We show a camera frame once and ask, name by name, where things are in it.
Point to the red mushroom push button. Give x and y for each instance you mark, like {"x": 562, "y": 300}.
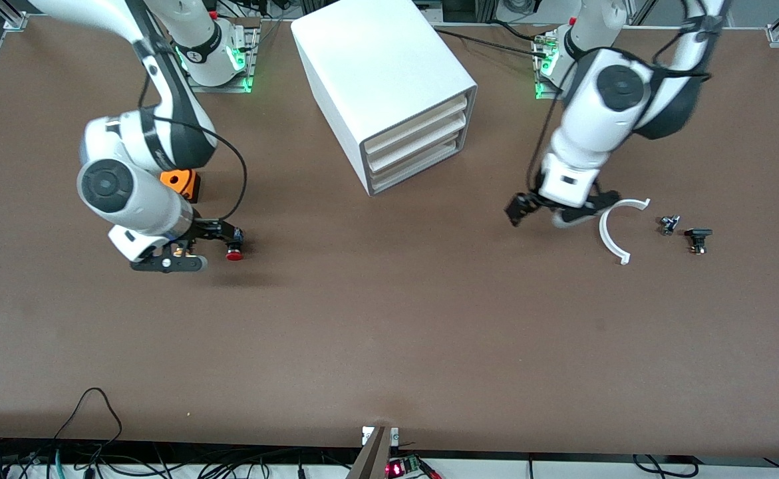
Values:
{"x": 234, "y": 255}

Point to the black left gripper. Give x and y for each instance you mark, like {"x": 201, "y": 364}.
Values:
{"x": 519, "y": 205}

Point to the white drawer cabinet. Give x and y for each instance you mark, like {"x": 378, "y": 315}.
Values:
{"x": 376, "y": 60}

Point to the small metal connector part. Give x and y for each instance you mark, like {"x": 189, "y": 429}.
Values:
{"x": 668, "y": 223}

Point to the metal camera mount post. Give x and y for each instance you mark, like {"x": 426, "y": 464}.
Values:
{"x": 372, "y": 459}

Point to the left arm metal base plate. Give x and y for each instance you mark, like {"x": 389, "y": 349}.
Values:
{"x": 539, "y": 90}

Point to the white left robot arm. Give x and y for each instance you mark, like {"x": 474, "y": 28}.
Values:
{"x": 589, "y": 126}

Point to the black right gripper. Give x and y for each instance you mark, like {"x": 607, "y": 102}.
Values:
{"x": 207, "y": 230}

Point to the circuit board with red LED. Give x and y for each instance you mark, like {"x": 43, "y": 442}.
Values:
{"x": 396, "y": 469}

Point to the yellow push button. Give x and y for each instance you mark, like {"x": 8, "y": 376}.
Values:
{"x": 183, "y": 251}

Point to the orange button enclosure box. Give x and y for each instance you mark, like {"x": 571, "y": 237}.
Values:
{"x": 186, "y": 181}

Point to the black flat-head switch component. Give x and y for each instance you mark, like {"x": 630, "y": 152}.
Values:
{"x": 698, "y": 233}

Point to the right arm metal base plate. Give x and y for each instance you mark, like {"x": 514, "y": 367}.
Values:
{"x": 216, "y": 87}

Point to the white plastic drawer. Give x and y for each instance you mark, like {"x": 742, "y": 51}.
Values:
{"x": 416, "y": 144}
{"x": 416, "y": 164}
{"x": 416, "y": 126}

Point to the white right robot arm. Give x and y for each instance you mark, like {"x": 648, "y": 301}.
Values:
{"x": 130, "y": 193}

